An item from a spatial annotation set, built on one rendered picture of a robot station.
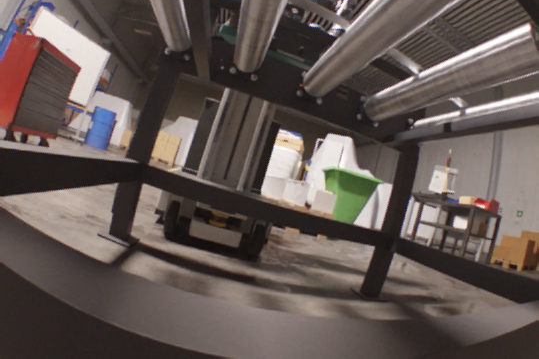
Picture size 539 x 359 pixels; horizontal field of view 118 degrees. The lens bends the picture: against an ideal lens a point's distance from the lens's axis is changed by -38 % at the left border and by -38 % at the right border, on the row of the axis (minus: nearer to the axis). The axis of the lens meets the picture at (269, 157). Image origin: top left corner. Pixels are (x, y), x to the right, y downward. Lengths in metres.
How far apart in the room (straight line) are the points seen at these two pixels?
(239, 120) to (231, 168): 0.31
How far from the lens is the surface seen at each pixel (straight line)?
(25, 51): 2.55
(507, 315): 0.34
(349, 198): 3.58
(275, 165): 4.33
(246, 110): 1.68
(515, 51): 0.70
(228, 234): 1.33
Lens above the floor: 0.41
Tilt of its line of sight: 6 degrees up
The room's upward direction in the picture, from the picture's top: 17 degrees clockwise
